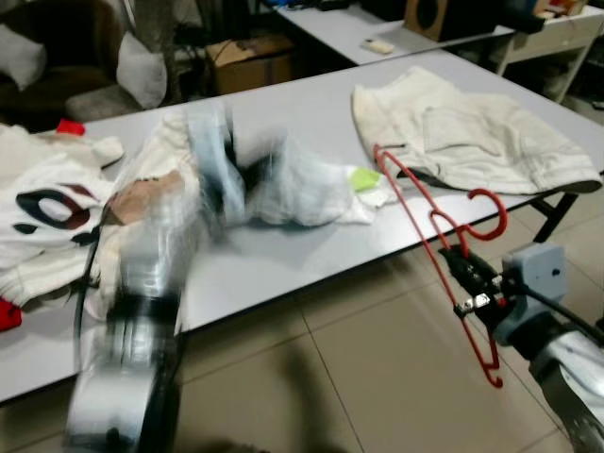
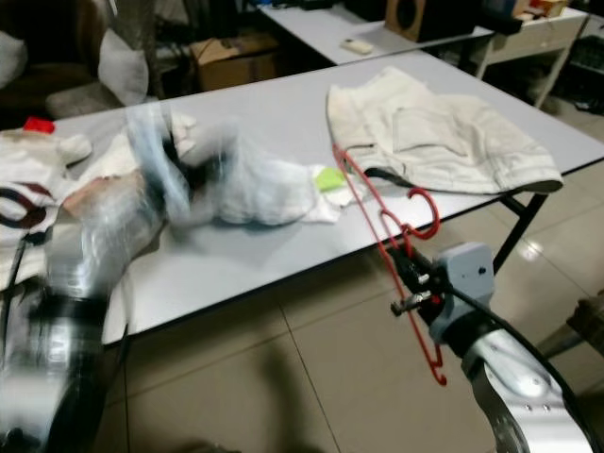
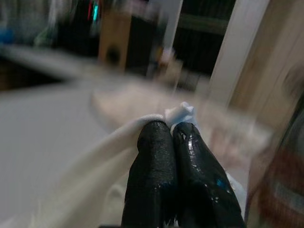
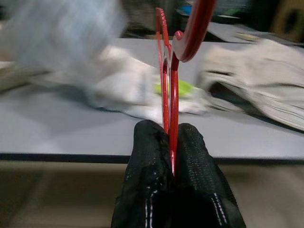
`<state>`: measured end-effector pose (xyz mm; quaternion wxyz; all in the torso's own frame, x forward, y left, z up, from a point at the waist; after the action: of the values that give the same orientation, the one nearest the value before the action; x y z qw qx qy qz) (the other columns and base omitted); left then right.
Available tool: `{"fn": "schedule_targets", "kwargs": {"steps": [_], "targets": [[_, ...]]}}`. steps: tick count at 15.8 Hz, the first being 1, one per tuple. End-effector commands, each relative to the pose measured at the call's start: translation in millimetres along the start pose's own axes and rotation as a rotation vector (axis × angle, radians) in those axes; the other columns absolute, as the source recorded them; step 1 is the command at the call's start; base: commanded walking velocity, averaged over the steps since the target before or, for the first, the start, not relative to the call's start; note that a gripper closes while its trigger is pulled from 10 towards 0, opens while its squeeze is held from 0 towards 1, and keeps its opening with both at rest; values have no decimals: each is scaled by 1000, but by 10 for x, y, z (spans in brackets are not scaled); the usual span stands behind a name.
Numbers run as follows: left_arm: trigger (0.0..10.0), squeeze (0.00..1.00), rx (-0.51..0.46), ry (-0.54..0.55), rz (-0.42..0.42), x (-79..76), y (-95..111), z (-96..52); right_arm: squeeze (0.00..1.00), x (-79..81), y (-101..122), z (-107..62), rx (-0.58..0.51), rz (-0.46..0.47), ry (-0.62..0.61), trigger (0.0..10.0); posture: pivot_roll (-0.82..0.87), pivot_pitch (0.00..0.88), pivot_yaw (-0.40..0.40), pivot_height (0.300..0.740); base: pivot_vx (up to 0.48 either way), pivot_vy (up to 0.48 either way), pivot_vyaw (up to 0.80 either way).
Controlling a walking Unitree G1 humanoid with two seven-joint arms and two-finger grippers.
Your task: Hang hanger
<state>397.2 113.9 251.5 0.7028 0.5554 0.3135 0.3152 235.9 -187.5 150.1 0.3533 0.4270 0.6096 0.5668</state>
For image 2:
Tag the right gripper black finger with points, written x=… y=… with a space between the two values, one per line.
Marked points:
x=420 y=266
x=408 y=274

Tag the white T-shirt green print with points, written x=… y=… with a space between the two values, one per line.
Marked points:
x=264 y=184

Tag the red clothes hanger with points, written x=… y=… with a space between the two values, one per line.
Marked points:
x=425 y=190

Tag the cream denim shorts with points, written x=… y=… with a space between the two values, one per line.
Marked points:
x=444 y=132

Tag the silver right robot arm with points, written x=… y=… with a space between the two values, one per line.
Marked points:
x=519 y=396

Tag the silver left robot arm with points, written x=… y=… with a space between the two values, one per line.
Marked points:
x=85 y=311

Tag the cream garment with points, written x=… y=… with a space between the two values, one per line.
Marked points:
x=113 y=156

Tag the black metal table leg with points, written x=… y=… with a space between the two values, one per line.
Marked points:
x=519 y=231

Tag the brown cardboard box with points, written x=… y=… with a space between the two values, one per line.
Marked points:
x=233 y=64

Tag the grey pillow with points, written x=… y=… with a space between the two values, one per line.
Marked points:
x=123 y=68

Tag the dark wicker chair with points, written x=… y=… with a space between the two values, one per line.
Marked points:
x=587 y=326

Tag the white shirt black red print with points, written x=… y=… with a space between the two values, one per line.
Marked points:
x=38 y=198

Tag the small red object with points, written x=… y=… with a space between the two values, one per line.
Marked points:
x=39 y=124

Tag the grey cushioned chair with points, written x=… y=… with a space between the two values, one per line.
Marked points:
x=47 y=94

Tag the white remote control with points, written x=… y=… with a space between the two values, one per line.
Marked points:
x=359 y=45

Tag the black wooden speaker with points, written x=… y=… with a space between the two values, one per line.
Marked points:
x=434 y=19

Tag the white desk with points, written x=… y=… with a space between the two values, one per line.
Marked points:
x=528 y=33

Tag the black plastic crate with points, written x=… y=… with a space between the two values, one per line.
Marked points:
x=590 y=71

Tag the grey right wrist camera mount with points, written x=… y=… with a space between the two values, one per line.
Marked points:
x=467 y=269

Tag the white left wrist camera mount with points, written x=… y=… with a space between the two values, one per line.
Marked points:
x=154 y=156

